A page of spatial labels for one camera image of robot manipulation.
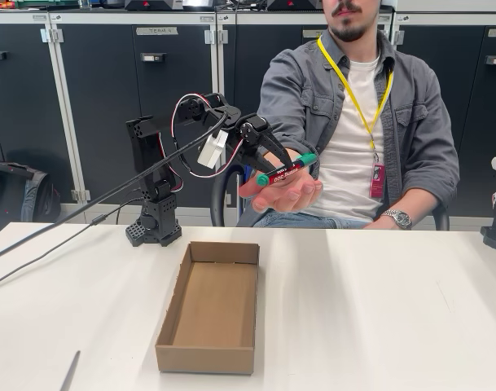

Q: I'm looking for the green red marker pen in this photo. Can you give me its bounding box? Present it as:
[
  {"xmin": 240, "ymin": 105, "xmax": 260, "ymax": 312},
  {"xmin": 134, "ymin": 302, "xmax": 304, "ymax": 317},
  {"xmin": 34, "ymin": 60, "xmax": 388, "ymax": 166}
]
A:
[{"xmin": 255, "ymin": 152, "xmax": 319, "ymax": 189}]

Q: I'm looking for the man's left forearm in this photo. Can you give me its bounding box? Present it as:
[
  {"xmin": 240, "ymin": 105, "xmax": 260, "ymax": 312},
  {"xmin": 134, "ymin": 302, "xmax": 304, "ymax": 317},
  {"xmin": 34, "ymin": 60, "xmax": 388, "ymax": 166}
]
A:
[{"xmin": 409, "ymin": 205, "xmax": 439, "ymax": 229}]

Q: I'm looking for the man's right hand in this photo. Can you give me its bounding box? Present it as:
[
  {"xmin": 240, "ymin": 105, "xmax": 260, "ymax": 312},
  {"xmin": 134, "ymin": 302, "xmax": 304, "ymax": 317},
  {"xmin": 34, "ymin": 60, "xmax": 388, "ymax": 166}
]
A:
[{"xmin": 238, "ymin": 156, "xmax": 325, "ymax": 214}]

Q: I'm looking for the man's left hand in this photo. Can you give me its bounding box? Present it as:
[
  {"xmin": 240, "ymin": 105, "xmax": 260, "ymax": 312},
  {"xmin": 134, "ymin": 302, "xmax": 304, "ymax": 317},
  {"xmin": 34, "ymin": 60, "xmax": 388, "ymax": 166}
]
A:
[{"xmin": 362, "ymin": 217, "xmax": 391, "ymax": 231}]

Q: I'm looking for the black chair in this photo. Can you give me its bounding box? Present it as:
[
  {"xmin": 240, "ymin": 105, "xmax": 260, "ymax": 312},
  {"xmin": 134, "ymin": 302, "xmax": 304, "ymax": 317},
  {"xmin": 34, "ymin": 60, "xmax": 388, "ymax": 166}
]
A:
[{"xmin": 209, "ymin": 165, "xmax": 450, "ymax": 231}]

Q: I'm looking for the dark grey metal cabinet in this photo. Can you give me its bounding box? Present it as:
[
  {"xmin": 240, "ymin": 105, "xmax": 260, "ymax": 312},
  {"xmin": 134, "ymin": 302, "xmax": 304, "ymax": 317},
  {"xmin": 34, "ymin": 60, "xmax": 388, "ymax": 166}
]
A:
[
  {"xmin": 217, "ymin": 10, "xmax": 396, "ymax": 221},
  {"xmin": 0, "ymin": 10, "xmax": 220, "ymax": 223},
  {"xmin": 393, "ymin": 11, "xmax": 496, "ymax": 221}
]

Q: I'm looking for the man in grey shirt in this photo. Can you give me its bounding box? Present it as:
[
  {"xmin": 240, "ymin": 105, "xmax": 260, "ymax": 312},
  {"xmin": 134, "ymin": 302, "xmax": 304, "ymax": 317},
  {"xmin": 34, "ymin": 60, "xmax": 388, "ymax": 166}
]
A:
[{"xmin": 235, "ymin": 0, "xmax": 461, "ymax": 230}]

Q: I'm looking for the pink name badge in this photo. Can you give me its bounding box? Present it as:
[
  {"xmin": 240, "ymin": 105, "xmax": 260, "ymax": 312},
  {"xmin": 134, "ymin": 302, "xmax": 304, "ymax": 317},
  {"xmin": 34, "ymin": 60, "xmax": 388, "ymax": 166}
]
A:
[{"xmin": 371, "ymin": 151, "xmax": 387, "ymax": 200}]

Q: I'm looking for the black device red logo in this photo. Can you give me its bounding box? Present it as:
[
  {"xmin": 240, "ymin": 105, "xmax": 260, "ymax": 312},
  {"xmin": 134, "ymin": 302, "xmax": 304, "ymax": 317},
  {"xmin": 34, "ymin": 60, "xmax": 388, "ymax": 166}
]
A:
[
  {"xmin": 266, "ymin": 0, "xmax": 326, "ymax": 12},
  {"xmin": 124, "ymin": 0, "xmax": 185, "ymax": 12}
]

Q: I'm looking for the silver wrist watch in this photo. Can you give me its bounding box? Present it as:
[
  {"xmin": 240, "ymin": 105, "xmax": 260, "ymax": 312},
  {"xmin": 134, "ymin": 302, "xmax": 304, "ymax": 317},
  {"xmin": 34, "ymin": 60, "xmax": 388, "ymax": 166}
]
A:
[{"xmin": 379, "ymin": 208, "xmax": 415, "ymax": 231}]

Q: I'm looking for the open cardboard box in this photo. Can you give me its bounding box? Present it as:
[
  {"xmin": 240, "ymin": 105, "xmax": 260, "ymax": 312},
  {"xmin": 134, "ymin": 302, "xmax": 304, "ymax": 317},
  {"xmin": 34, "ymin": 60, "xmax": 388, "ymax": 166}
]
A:
[{"xmin": 155, "ymin": 240, "xmax": 261, "ymax": 376}]

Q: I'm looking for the green flat item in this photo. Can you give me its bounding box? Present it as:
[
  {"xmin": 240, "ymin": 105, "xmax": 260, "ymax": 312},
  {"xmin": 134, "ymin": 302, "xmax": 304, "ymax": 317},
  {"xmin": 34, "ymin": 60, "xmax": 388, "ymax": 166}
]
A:
[{"xmin": 12, "ymin": 0, "xmax": 81, "ymax": 11}]

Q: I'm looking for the black backpack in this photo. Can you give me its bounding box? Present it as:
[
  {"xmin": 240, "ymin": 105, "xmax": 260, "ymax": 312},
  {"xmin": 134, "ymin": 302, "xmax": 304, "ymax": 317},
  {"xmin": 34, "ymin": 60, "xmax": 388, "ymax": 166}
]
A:
[{"xmin": 0, "ymin": 160, "xmax": 63, "ymax": 242}]

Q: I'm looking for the thin grey stick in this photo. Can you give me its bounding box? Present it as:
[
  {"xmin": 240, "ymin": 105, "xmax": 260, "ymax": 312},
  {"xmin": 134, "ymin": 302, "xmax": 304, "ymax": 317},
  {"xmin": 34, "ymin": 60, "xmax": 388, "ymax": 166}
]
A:
[{"xmin": 59, "ymin": 349, "xmax": 82, "ymax": 391}]

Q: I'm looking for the yellow lanyard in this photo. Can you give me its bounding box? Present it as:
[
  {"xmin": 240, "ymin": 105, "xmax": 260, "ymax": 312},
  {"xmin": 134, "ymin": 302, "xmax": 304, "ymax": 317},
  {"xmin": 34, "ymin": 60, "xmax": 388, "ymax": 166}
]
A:
[{"xmin": 316, "ymin": 35, "xmax": 395, "ymax": 151}]

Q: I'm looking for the thin black cable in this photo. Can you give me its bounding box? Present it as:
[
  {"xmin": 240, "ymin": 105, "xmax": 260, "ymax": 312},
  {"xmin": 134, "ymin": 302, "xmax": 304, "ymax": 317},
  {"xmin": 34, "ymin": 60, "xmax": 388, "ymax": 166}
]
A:
[{"xmin": 0, "ymin": 196, "xmax": 145, "ymax": 291}]

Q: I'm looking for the thick grey camera cable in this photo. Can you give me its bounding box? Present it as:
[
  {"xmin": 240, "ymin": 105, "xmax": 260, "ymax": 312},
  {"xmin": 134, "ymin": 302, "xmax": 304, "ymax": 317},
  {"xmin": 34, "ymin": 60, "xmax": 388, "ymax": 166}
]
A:
[{"xmin": 0, "ymin": 111, "xmax": 230, "ymax": 264}]

